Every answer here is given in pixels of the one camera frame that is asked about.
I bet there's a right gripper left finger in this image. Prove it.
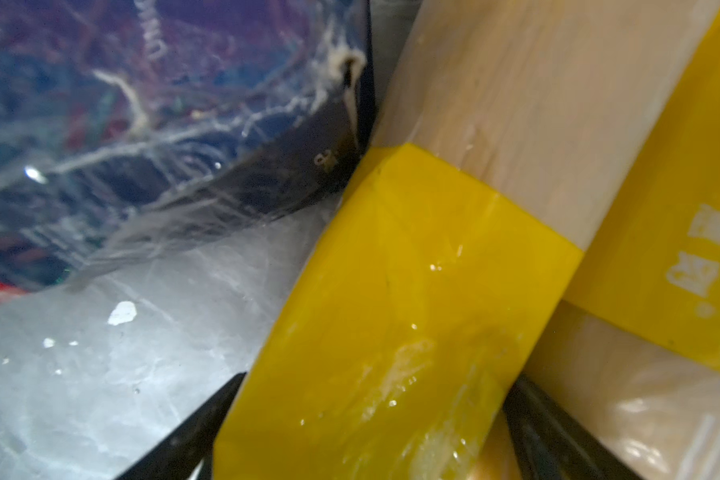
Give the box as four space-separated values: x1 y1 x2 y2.
118 372 246 480

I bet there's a yellow Pasta Time bag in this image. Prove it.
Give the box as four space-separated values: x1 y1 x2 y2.
213 1 720 479
525 11 720 479

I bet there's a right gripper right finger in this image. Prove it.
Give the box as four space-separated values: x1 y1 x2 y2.
503 374 641 480

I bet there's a blue Barilla rigatoni box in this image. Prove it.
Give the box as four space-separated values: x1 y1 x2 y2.
0 1 375 303

